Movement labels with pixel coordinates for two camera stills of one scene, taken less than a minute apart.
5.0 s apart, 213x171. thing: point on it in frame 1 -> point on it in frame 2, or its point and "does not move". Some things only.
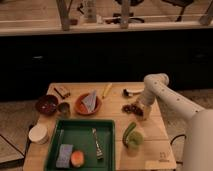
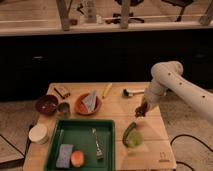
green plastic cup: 135,139 does not move
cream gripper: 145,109 -> 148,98
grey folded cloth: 90,101 does not move
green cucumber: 128,130 does not move
